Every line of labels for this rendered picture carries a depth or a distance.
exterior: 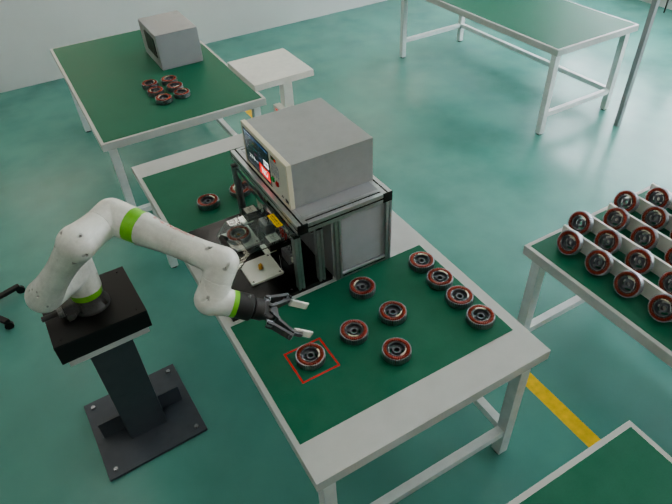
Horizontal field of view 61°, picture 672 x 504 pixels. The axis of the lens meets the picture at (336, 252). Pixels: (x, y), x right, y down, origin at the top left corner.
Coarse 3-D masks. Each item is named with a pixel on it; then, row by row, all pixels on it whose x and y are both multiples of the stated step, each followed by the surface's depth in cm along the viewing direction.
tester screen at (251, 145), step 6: (246, 132) 240; (246, 138) 243; (252, 138) 236; (246, 144) 246; (252, 144) 239; (258, 144) 232; (252, 150) 242; (258, 150) 235; (264, 150) 228; (264, 156) 231; (252, 162) 248; (258, 162) 241
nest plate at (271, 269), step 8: (264, 256) 256; (248, 264) 253; (256, 264) 252; (264, 264) 252; (272, 264) 252; (248, 272) 249; (256, 272) 248; (264, 272) 248; (272, 272) 248; (280, 272) 248; (248, 280) 246; (256, 280) 245; (264, 280) 245
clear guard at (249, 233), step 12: (240, 216) 233; (252, 216) 232; (264, 216) 232; (276, 216) 232; (228, 228) 228; (240, 228) 227; (252, 228) 226; (264, 228) 226; (276, 228) 226; (288, 228) 225; (228, 240) 226; (240, 240) 221; (252, 240) 221; (264, 240) 220; (276, 240) 220; (240, 252) 219; (252, 252) 215; (240, 264) 217
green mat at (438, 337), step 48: (336, 288) 244; (384, 288) 242; (432, 288) 241; (240, 336) 225; (336, 336) 223; (384, 336) 222; (432, 336) 222; (480, 336) 221; (288, 384) 207; (336, 384) 206; (384, 384) 206
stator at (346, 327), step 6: (342, 324) 224; (348, 324) 223; (354, 324) 224; (360, 324) 223; (342, 330) 221; (348, 330) 224; (354, 330) 223; (360, 330) 224; (366, 330) 220; (342, 336) 219; (348, 336) 219; (354, 336) 219; (360, 336) 218; (366, 336) 220; (348, 342) 219; (354, 342) 218; (360, 342) 219
